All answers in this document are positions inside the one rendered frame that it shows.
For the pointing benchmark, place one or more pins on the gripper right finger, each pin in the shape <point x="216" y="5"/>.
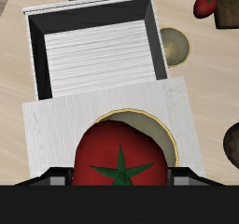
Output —
<point x="183" y="178"/>

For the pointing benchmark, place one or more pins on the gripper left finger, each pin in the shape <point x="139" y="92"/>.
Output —
<point x="56" y="178"/>

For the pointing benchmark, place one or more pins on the red tomato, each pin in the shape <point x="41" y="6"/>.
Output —
<point x="121" y="153"/>

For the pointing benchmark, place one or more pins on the cabinet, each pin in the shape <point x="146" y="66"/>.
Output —
<point x="56" y="131"/>

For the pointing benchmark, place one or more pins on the porcelain bowl with gold rim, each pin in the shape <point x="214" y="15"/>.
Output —
<point x="155" y="131"/>

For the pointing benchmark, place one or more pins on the open grey drawer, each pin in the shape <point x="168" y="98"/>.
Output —
<point x="99" y="56"/>

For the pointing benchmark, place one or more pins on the olive bowl with gold rim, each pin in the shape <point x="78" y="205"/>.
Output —
<point x="174" y="46"/>

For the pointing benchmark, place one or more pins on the dark brown round object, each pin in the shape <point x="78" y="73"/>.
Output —
<point x="232" y="144"/>

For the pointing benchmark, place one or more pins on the red strawberry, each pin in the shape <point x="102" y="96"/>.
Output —
<point x="204" y="5"/>

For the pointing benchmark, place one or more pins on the brown wooden board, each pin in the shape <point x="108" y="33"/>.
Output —
<point x="226" y="5"/>

